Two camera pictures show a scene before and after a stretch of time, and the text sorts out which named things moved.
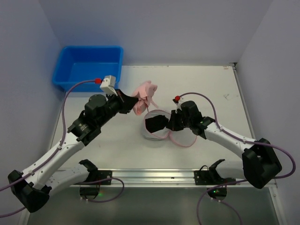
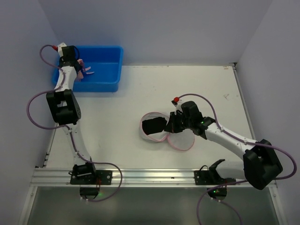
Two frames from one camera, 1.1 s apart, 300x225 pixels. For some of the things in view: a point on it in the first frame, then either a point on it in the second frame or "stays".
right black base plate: (211, 177) stays
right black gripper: (172, 121) stays
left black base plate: (103, 174) stays
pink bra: (144, 92) -> (79, 77)
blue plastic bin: (74, 63) stays
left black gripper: (122, 103) -> (78, 66)
